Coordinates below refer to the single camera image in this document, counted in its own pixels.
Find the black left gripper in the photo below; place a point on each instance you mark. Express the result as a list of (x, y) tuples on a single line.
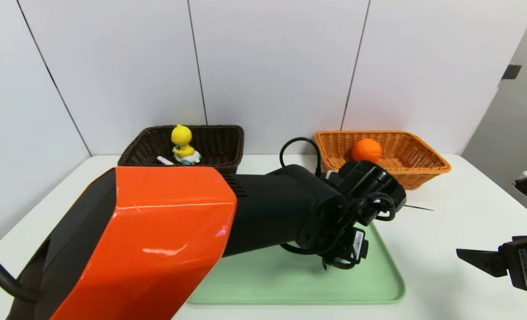
[(358, 242)]

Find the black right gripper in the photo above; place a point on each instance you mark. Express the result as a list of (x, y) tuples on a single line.
[(522, 262)]

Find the orange fruit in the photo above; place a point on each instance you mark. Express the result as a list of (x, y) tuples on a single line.
[(366, 149)]

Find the yellow duck toy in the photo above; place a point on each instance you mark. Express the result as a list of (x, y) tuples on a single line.
[(182, 138)]

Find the white marker pen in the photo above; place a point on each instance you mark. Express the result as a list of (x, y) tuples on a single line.
[(164, 160)]

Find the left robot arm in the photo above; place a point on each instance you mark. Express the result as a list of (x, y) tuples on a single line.
[(156, 231)]

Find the orange wicker basket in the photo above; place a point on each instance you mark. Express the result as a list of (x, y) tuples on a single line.
[(419, 164)]

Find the dark brown wicker basket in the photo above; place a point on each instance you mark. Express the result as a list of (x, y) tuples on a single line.
[(219, 146)]

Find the thin black zip tie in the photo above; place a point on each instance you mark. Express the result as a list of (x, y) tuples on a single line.
[(419, 207)]

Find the light green plastic tray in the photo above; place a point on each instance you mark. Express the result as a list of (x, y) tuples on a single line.
[(290, 284)]

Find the small black wall fixture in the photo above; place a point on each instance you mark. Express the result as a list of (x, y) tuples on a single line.
[(511, 72)]

